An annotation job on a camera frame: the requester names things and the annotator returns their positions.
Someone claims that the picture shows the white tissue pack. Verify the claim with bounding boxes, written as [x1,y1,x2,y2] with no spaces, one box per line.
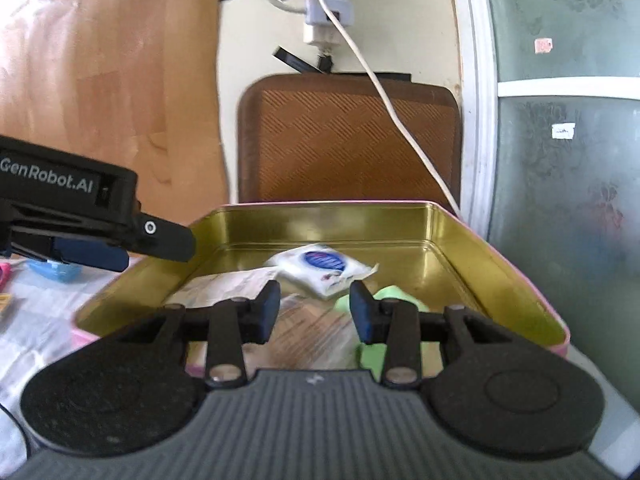
[265,244,378,299]

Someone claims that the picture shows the white power cable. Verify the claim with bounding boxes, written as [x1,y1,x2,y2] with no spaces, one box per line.
[305,0,464,219]

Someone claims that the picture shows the pink tin box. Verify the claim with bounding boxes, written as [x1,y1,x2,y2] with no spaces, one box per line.
[72,202,570,356]

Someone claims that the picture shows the white framed glass door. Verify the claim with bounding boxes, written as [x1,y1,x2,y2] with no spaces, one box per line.
[454,0,639,403]

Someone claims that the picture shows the white power strip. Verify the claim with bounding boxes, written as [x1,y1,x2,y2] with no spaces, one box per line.
[303,0,355,50]

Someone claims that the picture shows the black strap on wall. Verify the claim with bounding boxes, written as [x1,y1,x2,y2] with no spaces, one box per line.
[271,45,309,74]

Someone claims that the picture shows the green soft cloth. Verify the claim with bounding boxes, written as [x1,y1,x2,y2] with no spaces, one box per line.
[335,281,447,388]

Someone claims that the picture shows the striped white table cloth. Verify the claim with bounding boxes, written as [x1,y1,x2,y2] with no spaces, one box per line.
[0,253,147,474]

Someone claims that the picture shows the pink fluffy cloth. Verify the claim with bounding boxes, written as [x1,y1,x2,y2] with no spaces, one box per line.
[0,262,11,292]

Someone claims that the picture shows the brown woven chair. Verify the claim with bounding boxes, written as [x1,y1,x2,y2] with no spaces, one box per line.
[238,73,448,206]

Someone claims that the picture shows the white printed paper card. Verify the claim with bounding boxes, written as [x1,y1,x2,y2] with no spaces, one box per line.
[165,266,279,308]

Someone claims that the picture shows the blue pencil case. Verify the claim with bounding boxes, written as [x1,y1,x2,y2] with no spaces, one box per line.
[27,259,81,284]

